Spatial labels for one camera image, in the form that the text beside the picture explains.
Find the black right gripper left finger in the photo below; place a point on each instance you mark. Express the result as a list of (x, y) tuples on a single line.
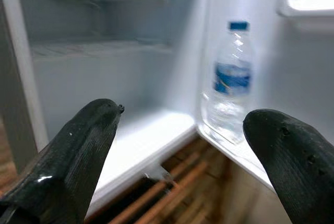
[(60, 171)]

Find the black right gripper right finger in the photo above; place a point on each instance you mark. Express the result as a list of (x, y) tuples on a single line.
[(295, 161)]

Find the white fridge door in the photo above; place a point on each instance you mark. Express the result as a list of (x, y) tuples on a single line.
[(292, 72)]

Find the white fridge cabinet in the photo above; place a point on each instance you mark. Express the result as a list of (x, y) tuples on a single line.
[(86, 77)]

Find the wooden slatted rack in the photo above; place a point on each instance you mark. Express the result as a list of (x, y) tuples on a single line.
[(182, 182)]

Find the clear blue-capped water bottle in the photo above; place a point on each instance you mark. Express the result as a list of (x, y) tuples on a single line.
[(232, 77)]

